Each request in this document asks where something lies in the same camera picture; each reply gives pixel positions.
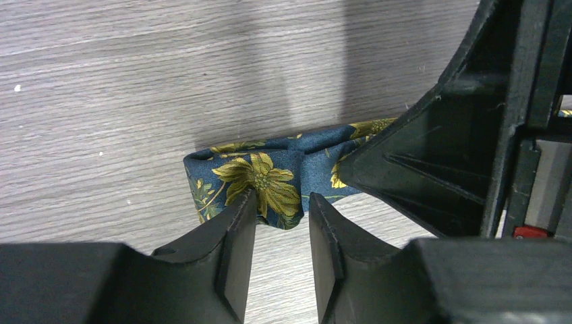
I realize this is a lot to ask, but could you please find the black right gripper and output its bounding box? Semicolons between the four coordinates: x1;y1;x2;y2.
339;1;571;242

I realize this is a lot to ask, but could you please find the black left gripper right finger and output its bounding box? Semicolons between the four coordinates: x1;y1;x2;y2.
309;193;571;323

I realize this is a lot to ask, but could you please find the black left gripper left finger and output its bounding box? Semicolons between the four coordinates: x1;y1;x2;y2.
1;190;257;323

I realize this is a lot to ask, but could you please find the blue yellow floral tie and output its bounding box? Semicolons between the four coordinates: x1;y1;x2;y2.
183;118;394;230

